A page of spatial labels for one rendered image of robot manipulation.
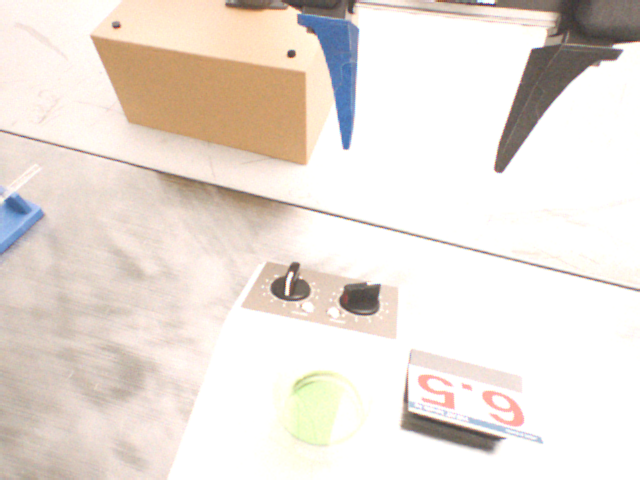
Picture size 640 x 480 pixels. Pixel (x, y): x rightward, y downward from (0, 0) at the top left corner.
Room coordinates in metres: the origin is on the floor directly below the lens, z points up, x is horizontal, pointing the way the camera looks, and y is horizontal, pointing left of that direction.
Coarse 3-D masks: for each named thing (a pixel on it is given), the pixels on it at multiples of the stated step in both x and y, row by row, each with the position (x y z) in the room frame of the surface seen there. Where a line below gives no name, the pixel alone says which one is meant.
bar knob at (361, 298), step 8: (344, 288) 0.17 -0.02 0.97; (352, 288) 0.17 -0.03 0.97; (360, 288) 0.17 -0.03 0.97; (368, 288) 0.17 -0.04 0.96; (376, 288) 0.17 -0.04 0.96; (344, 296) 0.16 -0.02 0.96; (352, 296) 0.16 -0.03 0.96; (360, 296) 0.16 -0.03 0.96; (368, 296) 0.17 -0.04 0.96; (376, 296) 0.17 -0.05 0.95; (344, 304) 0.16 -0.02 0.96; (352, 304) 0.16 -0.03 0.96; (360, 304) 0.16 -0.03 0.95; (368, 304) 0.16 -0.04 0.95; (376, 304) 0.16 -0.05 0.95; (352, 312) 0.15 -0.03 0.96; (360, 312) 0.15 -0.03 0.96; (368, 312) 0.15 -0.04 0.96
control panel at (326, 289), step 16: (272, 272) 0.20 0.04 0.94; (304, 272) 0.20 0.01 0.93; (320, 272) 0.20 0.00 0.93; (256, 288) 0.17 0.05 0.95; (320, 288) 0.18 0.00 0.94; (336, 288) 0.18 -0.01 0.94; (384, 288) 0.19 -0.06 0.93; (256, 304) 0.15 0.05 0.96; (272, 304) 0.16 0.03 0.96; (288, 304) 0.16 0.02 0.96; (320, 304) 0.16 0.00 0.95; (336, 304) 0.16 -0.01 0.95; (384, 304) 0.17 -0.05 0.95; (304, 320) 0.14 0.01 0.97; (320, 320) 0.14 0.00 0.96; (336, 320) 0.14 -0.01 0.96; (352, 320) 0.14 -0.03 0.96; (368, 320) 0.15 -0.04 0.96; (384, 320) 0.15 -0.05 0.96; (384, 336) 0.13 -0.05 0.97
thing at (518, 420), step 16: (416, 384) 0.11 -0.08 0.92; (432, 384) 0.11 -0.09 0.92; (448, 384) 0.11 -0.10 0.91; (464, 384) 0.12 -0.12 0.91; (416, 400) 0.09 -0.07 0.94; (432, 400) 0.10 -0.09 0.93; (448, 400) 0.10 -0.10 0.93; (464, 400) 0.10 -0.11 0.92; (480, 400) 0.10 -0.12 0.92; (496, 400) 0.10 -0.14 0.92; (512, 400) 0.10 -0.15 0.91; (480, 416) 0.09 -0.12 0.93; (496, 416) 0.09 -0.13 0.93; (512, 416) 0.09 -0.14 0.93; (528, 416) 0.09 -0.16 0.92; (528, 432) 0.08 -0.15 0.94
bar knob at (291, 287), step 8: (296, 264) 0.19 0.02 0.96; (288, 272) 0.18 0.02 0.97; (296, 272) 0.18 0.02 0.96; (280, 280) 0.18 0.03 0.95; (288, 280) 0.17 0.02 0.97; (296, 280) 0.18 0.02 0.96; (304, 280) 0.18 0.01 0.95; (272, 288) 0.17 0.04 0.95; (280, 288) 0.17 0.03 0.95; (288, 288) 0.17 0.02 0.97; (296, 288) 0.17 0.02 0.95; (304, 288) 0.17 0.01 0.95; (280, 296) 0.16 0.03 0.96; (288, 296) 0.16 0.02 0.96; (296, 296) 0.16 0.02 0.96; (304, 296) 0.17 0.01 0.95
